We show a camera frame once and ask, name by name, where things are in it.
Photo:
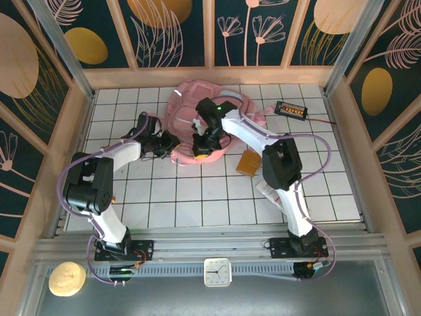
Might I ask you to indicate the pink student backpack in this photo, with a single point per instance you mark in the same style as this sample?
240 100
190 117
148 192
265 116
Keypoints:
182 115

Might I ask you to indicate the orange notebook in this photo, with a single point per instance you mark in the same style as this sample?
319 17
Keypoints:
248 163

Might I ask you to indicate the white printed packet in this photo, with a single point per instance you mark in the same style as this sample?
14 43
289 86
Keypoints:
268 194

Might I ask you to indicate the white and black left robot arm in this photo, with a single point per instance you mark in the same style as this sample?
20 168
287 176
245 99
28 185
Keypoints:
89 184

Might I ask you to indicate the black connector board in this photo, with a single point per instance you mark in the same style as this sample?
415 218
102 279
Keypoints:
291 110

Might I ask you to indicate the white square clock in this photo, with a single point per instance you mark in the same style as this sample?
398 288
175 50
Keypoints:
217 272

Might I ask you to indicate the round yellow sponge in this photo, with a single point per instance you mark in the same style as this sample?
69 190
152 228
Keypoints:
67 279

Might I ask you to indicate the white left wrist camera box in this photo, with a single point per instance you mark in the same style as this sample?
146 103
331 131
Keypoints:
158 133

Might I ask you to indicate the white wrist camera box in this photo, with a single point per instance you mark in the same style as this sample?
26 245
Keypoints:
158 133
198 126

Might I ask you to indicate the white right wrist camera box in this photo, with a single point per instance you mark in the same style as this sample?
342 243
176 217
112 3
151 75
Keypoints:
198 126

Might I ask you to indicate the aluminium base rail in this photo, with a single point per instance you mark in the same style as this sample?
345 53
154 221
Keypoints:
210 250

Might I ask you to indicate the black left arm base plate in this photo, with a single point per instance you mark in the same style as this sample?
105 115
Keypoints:
146 250

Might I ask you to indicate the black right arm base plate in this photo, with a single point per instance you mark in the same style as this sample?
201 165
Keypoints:
279 247

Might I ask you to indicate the aluminium frame post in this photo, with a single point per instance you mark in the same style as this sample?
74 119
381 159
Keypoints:
353 49
62 49

